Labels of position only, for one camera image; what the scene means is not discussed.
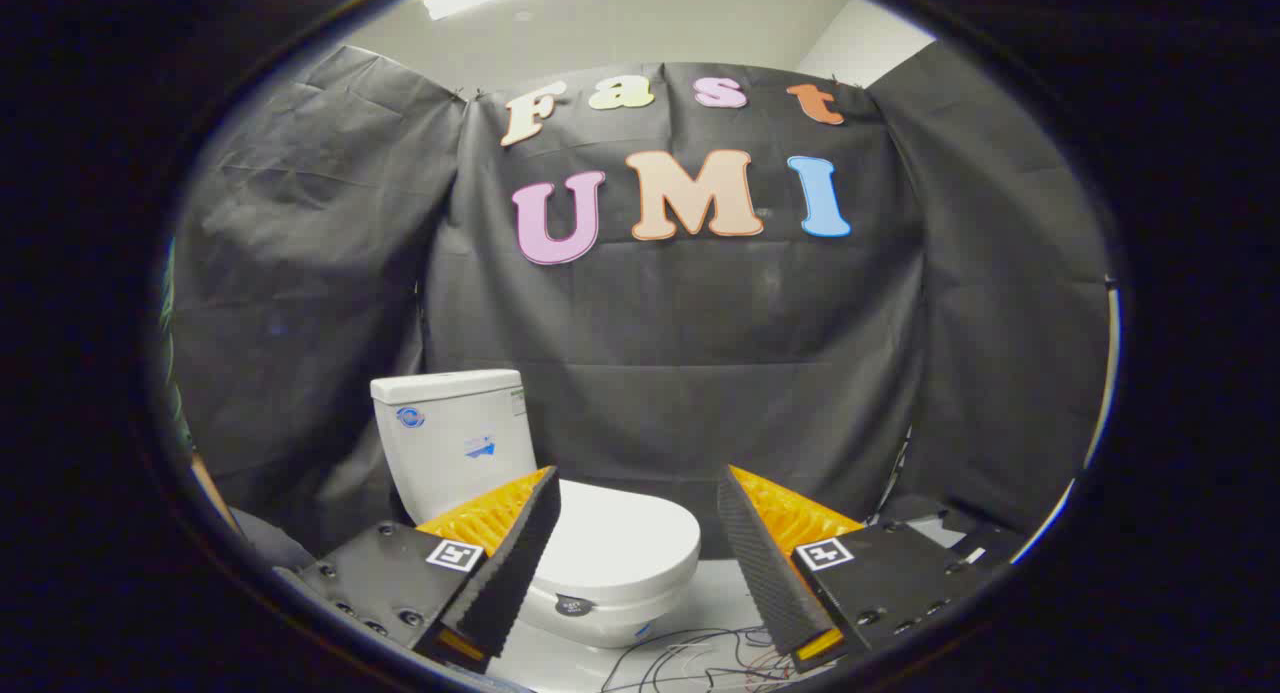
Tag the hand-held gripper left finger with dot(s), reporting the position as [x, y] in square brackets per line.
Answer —
[515, 558]

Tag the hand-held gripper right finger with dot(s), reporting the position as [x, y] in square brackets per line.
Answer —
[765, 563]

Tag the white toilet lid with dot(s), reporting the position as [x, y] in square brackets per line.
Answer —
[625, 538]

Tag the black backdrop cloth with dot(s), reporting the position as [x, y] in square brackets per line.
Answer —
[700, 353]

